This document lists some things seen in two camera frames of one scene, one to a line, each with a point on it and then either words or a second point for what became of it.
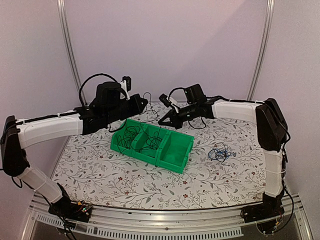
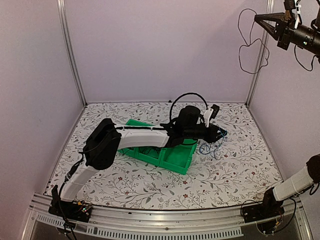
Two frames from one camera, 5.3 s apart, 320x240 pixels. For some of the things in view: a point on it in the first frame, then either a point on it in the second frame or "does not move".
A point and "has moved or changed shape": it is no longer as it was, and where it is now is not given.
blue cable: (220, 152) → (207, 148)
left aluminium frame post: (62, 9) does not move
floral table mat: (226, 168) does not move
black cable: (153, 141) has moved or changed shape
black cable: (157, 117) → (253, 55)
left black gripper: (136, 98) → (212, 137)
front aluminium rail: (145, 223) does not move
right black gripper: (175, 122) → (285, 37)
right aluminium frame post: (262, 48) does not move
